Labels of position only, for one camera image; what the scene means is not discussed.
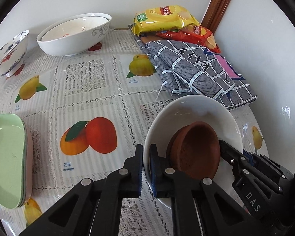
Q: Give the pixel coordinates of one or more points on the plain white ceramic bowl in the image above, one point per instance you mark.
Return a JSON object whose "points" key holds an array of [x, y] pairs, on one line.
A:
{"points": [[184, 111]]}

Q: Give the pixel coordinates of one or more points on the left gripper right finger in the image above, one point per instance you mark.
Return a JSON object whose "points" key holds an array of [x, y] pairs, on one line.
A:
{"points": [[198, 207]]}

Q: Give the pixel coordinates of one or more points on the large white swirl bowl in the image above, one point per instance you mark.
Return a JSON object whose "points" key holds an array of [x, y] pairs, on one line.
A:
{"points": [[78, 43]]}

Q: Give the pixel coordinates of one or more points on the blue red patterned bowl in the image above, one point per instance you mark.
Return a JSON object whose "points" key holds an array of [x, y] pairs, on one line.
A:
{"points": [[12, 54]]}

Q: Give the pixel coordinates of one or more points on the brown wooden door frame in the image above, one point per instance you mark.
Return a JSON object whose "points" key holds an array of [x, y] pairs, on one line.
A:
{"points": [[214, 14]]}

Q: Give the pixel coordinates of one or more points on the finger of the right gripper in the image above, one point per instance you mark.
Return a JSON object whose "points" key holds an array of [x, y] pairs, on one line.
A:
{"points": [[239, 162], [263, 159]]}

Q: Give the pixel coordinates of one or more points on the yellow chips bag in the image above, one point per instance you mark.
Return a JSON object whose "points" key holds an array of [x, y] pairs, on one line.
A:
{"points": [[163, 18]]}

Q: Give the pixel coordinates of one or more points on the white lemon print bowl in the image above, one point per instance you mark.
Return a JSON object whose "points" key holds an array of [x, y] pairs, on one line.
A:
{"points": [[72, 27]]}

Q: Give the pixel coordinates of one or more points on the brown clay small bowl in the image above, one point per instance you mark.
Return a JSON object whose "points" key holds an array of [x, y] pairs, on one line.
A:
{"points": [[197, 151]]}

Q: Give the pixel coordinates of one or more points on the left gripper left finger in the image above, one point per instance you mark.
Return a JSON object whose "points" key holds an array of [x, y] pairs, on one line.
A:
{"points": [[93, 207]]}

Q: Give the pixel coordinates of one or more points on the red chips bag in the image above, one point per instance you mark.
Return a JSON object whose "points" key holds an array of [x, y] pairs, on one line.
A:
{"points": [[192, 34]]}

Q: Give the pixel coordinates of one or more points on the green square plastic plate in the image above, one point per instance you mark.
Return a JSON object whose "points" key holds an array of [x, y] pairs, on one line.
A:
{"points": [[12, 150]]}

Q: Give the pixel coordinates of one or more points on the grey checked cloth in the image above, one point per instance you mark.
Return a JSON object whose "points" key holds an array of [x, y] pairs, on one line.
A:
{"points": [[185, 68]]}

